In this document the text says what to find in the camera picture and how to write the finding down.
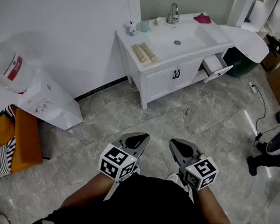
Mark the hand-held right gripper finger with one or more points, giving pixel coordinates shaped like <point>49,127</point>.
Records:
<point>191,148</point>
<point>174,155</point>

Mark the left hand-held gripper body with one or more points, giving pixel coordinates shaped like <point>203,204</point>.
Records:
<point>117,162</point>

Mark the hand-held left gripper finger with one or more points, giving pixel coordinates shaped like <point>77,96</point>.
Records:
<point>142,148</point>
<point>127,139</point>

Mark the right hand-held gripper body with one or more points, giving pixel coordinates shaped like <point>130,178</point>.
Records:
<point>201,174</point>

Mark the beige tube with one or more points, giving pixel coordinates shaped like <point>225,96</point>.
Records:
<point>139,53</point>
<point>148,51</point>

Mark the person's right forearm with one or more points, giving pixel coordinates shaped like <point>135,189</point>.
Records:
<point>211,209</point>

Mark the person's left forearm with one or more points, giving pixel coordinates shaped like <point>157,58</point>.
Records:
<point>87,192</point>

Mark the person's right shoe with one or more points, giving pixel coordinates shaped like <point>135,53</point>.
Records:
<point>172,177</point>

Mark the small black stick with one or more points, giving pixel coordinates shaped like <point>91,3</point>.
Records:
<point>186,111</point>

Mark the person's black clothing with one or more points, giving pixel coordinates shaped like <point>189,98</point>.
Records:
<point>146,213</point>

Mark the white sink vanity cabinet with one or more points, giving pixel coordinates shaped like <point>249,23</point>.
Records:
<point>159,84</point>

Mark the white water dispenser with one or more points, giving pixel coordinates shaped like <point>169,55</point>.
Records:
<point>53,102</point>

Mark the white power strip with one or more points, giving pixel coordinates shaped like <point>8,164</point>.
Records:
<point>252,87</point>

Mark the white vanity drawer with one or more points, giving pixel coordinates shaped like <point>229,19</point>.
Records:
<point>215,65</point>

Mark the metal sink drain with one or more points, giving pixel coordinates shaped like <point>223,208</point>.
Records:
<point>177,42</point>

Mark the white pump bottle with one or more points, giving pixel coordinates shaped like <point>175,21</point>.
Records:
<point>131,28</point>

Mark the teal plastic cup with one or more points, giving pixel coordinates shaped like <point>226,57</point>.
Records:
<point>144,26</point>

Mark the striped cushion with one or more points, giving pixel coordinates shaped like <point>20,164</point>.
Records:
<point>0,161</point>

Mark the small cardboard box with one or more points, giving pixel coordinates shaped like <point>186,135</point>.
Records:
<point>271,61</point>

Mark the white freestanding basin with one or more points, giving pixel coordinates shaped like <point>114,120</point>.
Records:
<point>248,42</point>

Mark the white cup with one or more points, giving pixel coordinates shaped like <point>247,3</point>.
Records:
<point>160,22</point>

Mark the red cloth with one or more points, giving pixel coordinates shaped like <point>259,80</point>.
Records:
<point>202,18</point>

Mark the black bag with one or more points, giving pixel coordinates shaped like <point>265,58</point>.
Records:
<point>276,45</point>

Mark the chrome faucet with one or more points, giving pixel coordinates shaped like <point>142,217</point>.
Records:
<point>172,13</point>

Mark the clear water jug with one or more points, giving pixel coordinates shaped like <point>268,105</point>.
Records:
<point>9,64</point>

